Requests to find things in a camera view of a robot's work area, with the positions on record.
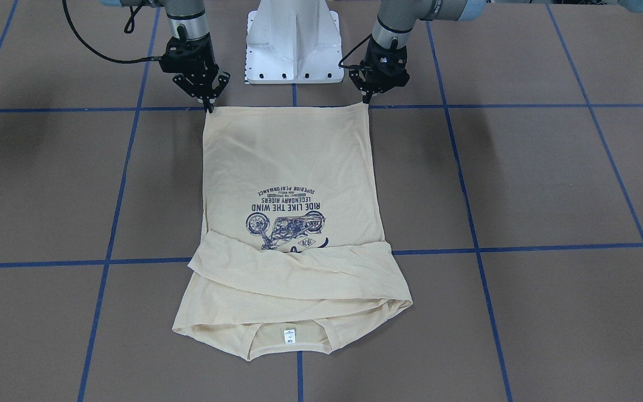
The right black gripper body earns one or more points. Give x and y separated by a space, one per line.
203 56

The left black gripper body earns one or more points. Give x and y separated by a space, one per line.
373 84

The beige long-sleeve printed shirt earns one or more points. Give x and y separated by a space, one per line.
292 254

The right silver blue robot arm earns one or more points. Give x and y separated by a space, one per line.
187 19

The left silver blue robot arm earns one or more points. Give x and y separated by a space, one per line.
397 18

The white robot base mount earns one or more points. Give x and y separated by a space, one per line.
293 42

